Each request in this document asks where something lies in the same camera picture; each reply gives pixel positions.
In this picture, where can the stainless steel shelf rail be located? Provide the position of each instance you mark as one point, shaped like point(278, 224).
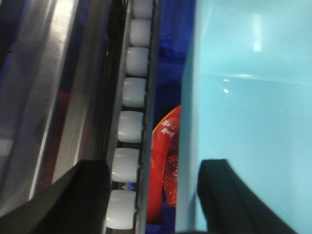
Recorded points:
point(48, 94)

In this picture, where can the white roller track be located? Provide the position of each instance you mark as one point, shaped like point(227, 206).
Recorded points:
point(128, 148)

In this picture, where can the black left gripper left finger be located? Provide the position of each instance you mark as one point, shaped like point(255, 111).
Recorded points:
point(74, 204)

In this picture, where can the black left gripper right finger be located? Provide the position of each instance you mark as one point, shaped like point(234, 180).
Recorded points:
point(259, 200)

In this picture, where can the light blue plastic bin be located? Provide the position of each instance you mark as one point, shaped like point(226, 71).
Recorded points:
point(247, 97)

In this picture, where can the red snack package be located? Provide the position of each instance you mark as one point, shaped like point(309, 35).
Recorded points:
point(164, 166)

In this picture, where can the dark blue lower bin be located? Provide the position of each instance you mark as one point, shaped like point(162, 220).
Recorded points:
point(177, 24)

